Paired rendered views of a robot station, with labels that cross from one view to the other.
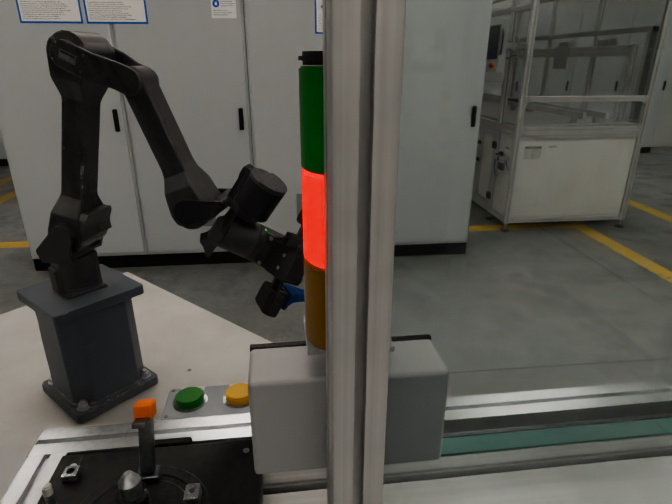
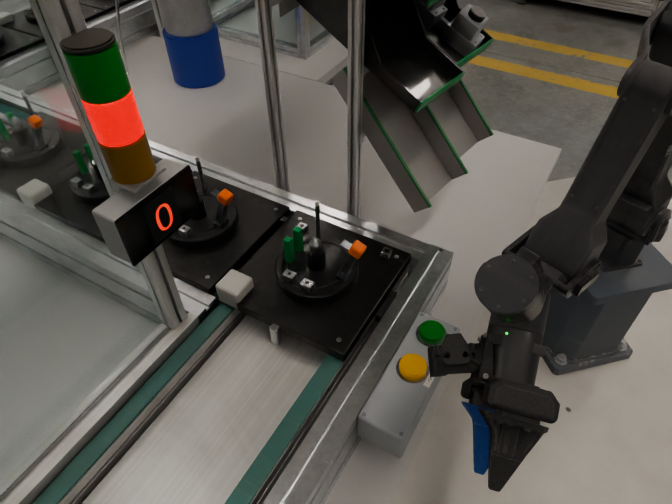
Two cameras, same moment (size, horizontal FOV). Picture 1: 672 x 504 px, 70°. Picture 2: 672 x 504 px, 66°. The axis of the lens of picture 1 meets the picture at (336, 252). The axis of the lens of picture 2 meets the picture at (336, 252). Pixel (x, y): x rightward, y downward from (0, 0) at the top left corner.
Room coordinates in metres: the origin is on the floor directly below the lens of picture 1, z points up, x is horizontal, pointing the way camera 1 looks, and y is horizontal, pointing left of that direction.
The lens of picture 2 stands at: (0.74, -0.25, 1.62)
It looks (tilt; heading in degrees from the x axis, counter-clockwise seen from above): 45 degrees down; 128
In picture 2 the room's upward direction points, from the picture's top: 1 degrees counter-clockwise
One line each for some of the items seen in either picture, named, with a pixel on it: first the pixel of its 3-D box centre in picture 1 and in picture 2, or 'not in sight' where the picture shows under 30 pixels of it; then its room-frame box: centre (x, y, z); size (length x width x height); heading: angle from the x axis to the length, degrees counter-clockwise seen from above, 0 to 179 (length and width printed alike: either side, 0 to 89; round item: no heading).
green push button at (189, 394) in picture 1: (190, 400); (431, 333); (0.56, 0.21, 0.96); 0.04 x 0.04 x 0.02
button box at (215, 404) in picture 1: (241, 413); (410, 379); (0.57, 0.14, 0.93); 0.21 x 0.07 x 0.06; 97
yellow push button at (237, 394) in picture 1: (239, 396); (412, 368); (0.57, 0.14, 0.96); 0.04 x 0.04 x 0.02
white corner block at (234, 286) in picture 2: not in sight; (235, 289); (0.26, 0.09, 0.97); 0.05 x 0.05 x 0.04; 7
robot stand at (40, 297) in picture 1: (91, 338); (588, 296); (0.73, 0.43, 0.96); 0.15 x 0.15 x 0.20; 51
